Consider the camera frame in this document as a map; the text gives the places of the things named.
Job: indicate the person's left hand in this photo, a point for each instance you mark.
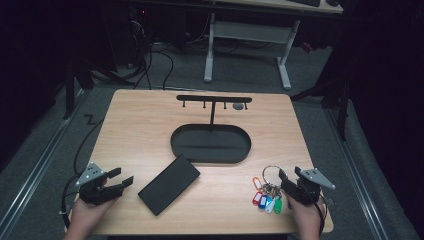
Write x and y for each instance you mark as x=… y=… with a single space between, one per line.
x=87 y=215

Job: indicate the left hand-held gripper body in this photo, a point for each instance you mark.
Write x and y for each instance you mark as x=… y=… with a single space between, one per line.
x=95 y=191

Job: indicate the grey round table cap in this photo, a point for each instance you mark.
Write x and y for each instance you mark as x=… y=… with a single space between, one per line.
x=238 y=106

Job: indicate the person's right hand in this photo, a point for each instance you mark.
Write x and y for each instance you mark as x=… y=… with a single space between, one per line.
x=308 y=216

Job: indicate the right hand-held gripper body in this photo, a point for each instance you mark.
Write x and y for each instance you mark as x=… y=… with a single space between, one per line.
x=306 y=191

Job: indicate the black keyboard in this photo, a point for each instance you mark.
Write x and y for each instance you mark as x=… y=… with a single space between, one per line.
x=305 y=2

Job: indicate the white frame desk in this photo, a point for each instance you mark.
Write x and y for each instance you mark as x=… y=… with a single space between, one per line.
x=250 y=31

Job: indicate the black leather wallet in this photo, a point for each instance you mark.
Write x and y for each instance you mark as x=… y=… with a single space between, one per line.
x=169 y=185

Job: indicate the black metal stand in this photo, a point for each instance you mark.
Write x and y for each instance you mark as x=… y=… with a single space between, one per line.
x=69 y=90
x=342 y=110

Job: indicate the metal floor rail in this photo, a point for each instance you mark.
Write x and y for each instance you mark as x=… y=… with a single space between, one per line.
x=33 y=173
x=360 y=186

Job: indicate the black key rack with tray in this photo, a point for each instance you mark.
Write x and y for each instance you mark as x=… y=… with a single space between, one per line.
x=210 y=145

